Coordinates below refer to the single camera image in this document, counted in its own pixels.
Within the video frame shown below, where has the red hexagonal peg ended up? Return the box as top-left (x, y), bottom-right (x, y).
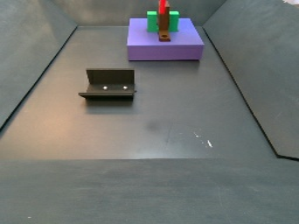
top-left (159, 0), bottom-right (167, 14)

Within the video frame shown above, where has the purple base board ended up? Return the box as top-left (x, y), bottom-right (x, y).
top-left (127, 18), bottom-right (204, 61)

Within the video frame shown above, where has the black angled holder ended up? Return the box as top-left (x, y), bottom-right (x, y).
top-left (78, 68), bottom-right (136, 101)

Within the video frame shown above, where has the brown slotted upright block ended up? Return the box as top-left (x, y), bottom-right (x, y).
top-left (157, 3), bottom-right (171, 42)

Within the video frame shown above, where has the green left block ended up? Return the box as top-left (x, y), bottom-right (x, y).
top-left (147, 10), bottom-right (159, 32)

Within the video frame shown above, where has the green block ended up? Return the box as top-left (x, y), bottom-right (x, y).
top-left (147, 10), bottom-right (159, 32)
top-left (168, 11), bottom-right (180, 32)

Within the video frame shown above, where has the green right block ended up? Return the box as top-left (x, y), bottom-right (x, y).
top-left (168, 11), bottom-right (180, 32)

